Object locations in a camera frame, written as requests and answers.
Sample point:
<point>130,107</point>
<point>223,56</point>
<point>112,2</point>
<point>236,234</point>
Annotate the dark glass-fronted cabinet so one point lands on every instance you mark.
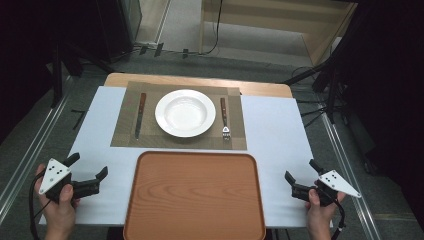
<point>113,26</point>

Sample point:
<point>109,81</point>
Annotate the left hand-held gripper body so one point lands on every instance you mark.
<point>55,181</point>

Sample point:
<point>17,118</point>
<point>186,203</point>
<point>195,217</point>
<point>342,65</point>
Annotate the metal floor rail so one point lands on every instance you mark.
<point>30,156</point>
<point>346,160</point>

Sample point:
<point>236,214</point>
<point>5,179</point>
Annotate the orange wooden tray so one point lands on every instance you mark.
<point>195,200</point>

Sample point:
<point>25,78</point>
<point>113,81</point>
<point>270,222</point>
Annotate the white table cover board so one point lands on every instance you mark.
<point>276,133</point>

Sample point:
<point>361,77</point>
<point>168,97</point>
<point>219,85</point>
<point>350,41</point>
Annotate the person's right hand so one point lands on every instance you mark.
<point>318,213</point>

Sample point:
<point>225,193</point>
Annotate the brown woven placemat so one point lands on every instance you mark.
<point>133,143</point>

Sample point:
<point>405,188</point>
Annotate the person's left hand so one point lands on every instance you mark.
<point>60,213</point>

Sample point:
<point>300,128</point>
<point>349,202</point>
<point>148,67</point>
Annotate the white deep plate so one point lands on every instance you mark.
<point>185,113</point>

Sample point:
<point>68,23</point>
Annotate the black metal stand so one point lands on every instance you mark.
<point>57,76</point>
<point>331,93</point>

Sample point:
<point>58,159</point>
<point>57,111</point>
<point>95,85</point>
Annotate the light wooden shelf unit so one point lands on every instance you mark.
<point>320,40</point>

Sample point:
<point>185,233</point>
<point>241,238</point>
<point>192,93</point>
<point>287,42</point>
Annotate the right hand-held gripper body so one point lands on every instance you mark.
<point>328,186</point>

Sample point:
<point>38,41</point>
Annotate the light wooden table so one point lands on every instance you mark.
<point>266,90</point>

